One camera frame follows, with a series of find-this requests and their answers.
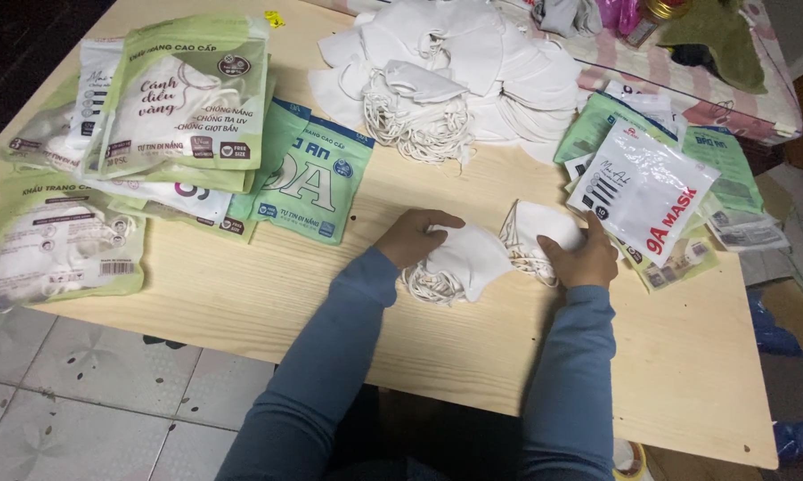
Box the person's right hand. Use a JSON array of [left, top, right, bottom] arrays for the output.
[[537, 211, 620, 290]]

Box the person's left hand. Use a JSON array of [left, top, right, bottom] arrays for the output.
[[375, 208, 466, 271]]

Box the white face mask bundle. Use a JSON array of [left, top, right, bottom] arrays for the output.
[[499, 199, 587, 289], [401, 224, 514, 307]]

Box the pile of white face masks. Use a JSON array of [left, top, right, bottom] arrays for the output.
[[307, 0, 587, 167]]

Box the white packet with red print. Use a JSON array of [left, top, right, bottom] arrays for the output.
[[566, 119, 721, 269]]

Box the flat light green packet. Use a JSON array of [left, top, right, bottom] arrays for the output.
[[615, 230, 720, 294], [107, 194, 259, 245]]

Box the grey cloth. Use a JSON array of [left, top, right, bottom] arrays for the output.
[[531, 0, 603, 38]]

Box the white mask packet grey print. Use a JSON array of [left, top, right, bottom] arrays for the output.
[[66, 38, 126, 152], [603, 79, 689, 143]]

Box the white packet with purple print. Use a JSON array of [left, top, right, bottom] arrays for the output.
[[79, 175, 235, 226]]

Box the pink plastic bag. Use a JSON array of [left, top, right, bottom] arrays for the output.
[[595, 0, 643, 36]]

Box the large light green mask packet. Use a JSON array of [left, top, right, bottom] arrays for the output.
[[83, 15, 273, 181]]

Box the pink patterned mattress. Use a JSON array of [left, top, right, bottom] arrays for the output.
[[495, 0, 803, 147]]

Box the jar with gold lid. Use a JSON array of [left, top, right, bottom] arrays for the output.
[[644, 0, 691, 21]]

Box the clear plastic packet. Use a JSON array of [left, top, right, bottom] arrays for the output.
[[704, 206, 791, 254]]

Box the roll of tape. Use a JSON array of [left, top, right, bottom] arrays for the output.
[[613, 440, 649, 481]]

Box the olive green cloth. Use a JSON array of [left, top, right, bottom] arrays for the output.
[[657, 5, 769, 95]]

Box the blue plastic bag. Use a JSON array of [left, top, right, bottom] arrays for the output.
[[747, 287, 803, 462]]

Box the brown cardboard sheet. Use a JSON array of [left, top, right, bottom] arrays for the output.
[[739, 162, 803, 428]]

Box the light green filled mask packet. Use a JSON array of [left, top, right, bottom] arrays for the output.
[[0, 170, 147, 315]]

